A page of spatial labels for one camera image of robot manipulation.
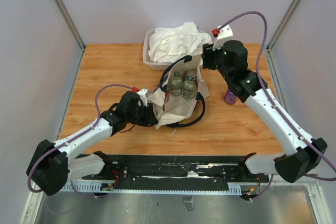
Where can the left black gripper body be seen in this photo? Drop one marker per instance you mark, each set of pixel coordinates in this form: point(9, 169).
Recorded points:
point(144, 115)

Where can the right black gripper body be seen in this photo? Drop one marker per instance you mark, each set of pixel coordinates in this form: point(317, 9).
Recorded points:
point(211, 59)

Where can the beige canvas tote bag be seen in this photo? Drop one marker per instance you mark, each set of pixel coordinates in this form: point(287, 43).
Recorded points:
point(170, 109)

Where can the chang soda water bottle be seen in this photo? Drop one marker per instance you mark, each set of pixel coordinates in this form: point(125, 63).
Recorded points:
point(189, 88)

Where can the purple fanta can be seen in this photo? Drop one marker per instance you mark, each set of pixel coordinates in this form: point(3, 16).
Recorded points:
point(230, 98)
point(191, 73)

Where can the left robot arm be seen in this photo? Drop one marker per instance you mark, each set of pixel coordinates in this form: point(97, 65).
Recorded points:
point(53, 164)

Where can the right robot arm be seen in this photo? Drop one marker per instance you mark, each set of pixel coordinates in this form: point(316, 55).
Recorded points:
point(301, 152)

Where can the white crumpled cloth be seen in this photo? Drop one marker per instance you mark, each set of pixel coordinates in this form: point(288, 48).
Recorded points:
point(167, 45)

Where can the white plastic basket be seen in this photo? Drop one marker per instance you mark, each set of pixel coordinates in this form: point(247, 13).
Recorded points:
point(146, 59)

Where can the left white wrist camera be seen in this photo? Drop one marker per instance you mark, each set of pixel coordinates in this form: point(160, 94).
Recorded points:
point(143, 93)

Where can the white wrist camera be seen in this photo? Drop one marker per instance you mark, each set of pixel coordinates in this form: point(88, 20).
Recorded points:
point(143, 93)
point(221, 35)

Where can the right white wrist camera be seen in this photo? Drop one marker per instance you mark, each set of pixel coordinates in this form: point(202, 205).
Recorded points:
point(221, 35)

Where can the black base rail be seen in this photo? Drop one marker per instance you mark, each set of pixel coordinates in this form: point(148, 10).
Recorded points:
point(170, 174)

